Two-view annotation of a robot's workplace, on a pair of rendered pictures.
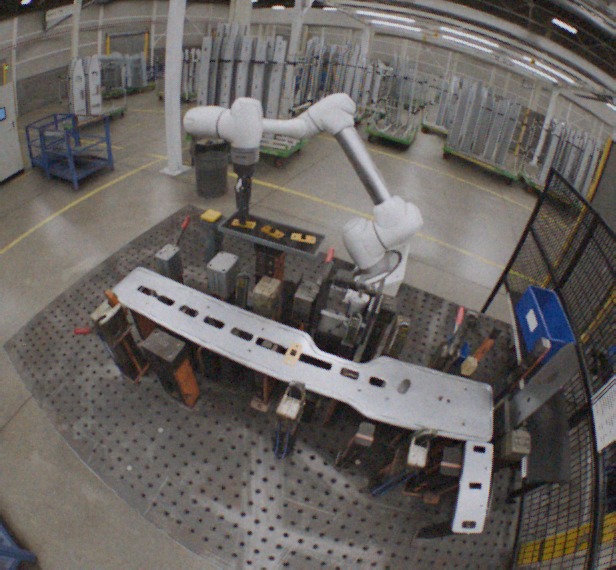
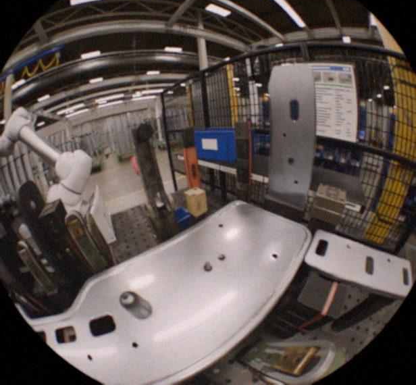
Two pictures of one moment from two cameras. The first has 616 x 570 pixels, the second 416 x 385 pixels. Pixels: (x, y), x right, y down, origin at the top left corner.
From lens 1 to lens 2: 0.75 m
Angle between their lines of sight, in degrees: 49
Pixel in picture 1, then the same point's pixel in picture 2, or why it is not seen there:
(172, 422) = not seen: outside the picture
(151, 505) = not seen: outside the picture
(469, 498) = (383, 275)
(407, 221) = (77, 161)
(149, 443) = not seen: outside the picture
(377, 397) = (119, 353)
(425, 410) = (210, 305)
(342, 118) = (19, 121)
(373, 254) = (72, 203)
